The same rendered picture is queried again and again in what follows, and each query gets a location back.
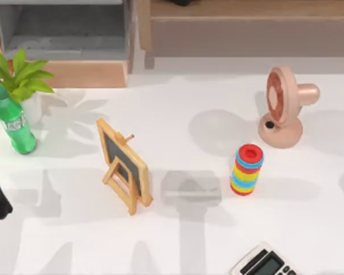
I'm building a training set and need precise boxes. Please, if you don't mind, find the wooden framed blackboard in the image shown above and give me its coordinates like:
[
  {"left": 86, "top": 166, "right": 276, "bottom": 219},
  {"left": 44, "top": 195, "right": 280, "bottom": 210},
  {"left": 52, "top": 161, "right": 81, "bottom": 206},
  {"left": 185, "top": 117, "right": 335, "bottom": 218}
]
[{"left": 96, "top": 116, "right": 154, "bottom": 217}]

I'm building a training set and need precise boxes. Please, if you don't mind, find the stack of coloured rings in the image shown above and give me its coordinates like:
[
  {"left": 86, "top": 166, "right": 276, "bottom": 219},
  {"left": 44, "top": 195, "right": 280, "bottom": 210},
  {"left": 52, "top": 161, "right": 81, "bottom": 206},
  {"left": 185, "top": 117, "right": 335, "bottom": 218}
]
[{"left": 230, "top": 143, "right": 264, "bottom": 197}]

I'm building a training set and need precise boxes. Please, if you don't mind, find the pale wooden drawer front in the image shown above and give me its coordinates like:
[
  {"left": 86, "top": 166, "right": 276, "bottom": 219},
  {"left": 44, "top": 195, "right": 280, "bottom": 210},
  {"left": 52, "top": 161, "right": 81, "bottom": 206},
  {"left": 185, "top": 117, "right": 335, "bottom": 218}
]
[{"left": 5, "top": 59, "right": 128, "bottom": 89}]

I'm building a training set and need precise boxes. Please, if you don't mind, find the pink desk fan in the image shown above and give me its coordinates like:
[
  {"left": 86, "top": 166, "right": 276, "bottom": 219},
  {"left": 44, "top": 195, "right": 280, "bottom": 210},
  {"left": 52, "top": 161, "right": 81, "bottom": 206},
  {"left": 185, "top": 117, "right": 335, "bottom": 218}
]
[{"left": 257, "top": 66, "right": 321, "bottom": 149}]

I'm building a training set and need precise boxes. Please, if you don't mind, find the wooden open shelf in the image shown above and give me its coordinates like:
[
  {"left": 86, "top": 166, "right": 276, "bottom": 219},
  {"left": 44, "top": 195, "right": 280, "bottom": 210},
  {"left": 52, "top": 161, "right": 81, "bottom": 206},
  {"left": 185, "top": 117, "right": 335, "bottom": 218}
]
[{"left": 139, "top": 0, "right": 344, "bottom": 70}]

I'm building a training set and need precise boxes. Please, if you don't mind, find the grey pierced drawer inside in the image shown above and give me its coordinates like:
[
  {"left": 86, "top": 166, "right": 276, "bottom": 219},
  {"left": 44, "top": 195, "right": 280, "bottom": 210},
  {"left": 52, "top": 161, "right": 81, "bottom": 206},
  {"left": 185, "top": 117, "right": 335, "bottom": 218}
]
[{"left": 0, "top": 0, "right": 136, "bottom": 61}]

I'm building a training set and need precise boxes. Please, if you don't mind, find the white calculator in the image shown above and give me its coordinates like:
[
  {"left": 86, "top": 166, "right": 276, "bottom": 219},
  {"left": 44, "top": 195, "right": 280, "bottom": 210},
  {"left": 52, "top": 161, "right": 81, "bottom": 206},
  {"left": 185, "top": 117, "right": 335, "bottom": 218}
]
[{"left": 230, "top": 242, "right": 300, "bottom": 275}]

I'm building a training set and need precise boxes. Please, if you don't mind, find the green bottle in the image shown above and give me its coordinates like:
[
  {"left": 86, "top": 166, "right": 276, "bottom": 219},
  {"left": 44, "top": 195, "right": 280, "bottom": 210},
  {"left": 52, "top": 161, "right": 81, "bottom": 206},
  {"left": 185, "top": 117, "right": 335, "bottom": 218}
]
[{"left": 0, "top": 85, "right": 37, "bottom": 155}]

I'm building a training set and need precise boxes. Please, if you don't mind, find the green plant in white pot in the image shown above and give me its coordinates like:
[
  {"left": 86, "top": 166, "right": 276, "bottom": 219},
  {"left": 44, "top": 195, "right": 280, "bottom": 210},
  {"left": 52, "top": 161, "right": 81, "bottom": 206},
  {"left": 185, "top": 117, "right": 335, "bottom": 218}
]
[{"left": 0, "top": 49, "right": 55, "bottom": 124}]

